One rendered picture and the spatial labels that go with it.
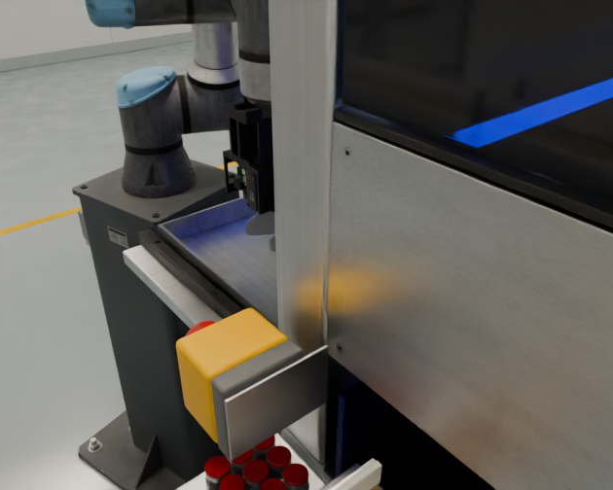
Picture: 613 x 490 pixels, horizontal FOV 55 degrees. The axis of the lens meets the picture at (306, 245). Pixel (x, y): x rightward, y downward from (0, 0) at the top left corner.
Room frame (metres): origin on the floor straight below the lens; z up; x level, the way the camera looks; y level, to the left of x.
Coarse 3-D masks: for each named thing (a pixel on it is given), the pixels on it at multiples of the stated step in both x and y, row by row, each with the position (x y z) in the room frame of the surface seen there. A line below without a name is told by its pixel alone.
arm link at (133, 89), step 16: (128, 80) 1.12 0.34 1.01; (144, 80) 1.11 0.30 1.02; (160, 80) 1.11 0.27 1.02; (176, 80) 1.14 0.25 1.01; (128, 96) 1.09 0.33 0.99; (144, 96) 1.09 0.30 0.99; (160, 96) 1.10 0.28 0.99; (176, 96) 1.11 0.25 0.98; (128, 112) 1.09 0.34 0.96; (144, 112) 1.09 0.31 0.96; (160, 112) 1.09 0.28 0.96; (176, 112) 1.10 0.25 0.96; (128, 128) 1.10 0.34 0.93; (144, 128) 1.09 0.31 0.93; (160, 128) 1.10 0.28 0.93; (176, 128) 1.11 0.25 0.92; (128, 144) 1.10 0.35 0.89; (144, 144) 1.09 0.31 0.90; (160, 144) 1.09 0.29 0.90
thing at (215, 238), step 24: (192, 216) 0.77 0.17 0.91; (216, 216) 0.79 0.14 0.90; (240, 216) 0.82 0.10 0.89; (168, 240) 0.71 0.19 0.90; (192, 240) 0.75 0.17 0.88; (216, 240) 0.75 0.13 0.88; (240, 240) 0.75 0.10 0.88; (264, 240) 0.75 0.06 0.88; (192, 264) 0.66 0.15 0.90; (216, 264) 0.68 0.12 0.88; (240, 264) 0.68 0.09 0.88; (264, 264) 0.68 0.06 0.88; (240, 288) 0.63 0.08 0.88; (264, 288) 0.63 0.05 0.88; (264, 312) 0.53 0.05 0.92
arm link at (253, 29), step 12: (240, 0) 0.61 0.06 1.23; (252, 0) 0.60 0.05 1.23; (264, 0) 0.59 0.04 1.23; (240, 12) 0.61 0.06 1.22; (252, 12) 0.60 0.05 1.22; (264, 12) 0.59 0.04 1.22; (240, 24) 0.61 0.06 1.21; (252, 24) 0.60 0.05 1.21; (264, 24) 0.59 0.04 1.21; (240, 36) 0.61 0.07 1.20; (252, 36) 0.60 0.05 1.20; (264, 36) 0.59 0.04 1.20; (240, 48) 0.61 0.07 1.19; (252, 48) 0.60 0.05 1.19; (264, 48) 0.59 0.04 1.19; (252, 60) 0.60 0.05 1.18; (264, 60) 0.59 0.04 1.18
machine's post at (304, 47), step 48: (288, 0) 0.38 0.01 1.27; (336, 0) 0.35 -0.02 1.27; (288, 48) 0.38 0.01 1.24; (336, 48) 0.35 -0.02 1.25; (288, 96) 0.38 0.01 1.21; (336, 96) 0.35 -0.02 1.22; (288, 144) 0.38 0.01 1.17; (288, 192) 0.38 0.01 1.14; (288, 240) 0.38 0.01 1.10; (288, 288) 0.39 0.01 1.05; (288, 336) 0.39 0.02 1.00; (336, 384) 0.36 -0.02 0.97; (288, 432) 0.39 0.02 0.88; (336, 432) 0.36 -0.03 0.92
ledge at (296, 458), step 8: (280, 440) 0.38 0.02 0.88; (288, 448) 0.37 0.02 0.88; (296, 456) 0.36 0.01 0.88; (304, 464) 0.36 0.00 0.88; (312, 472) 0.35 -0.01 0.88; (192, 480) 0.34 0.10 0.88; (200, 480) 0.34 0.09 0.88; (312, 480) 0.34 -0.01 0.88; (320, 480) 0.34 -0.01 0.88; (184, 488) 0.33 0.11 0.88; (192, 488) 0.33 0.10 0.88; (200, 488) 0.33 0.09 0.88; (312, 488) 0.33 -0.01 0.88
